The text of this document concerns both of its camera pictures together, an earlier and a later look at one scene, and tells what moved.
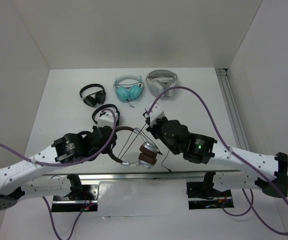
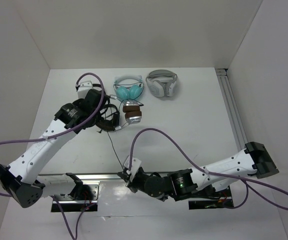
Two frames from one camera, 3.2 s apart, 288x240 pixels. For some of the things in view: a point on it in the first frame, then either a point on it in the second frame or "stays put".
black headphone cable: (132, 147) -> (115, 150)
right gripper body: (155, 129) -> (137, 183)
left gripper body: (108, 149) -> (95, 119)
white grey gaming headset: (158, 80) stays put
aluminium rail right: (232, 109) stays put
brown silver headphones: (148, 151) -> (133, 114)
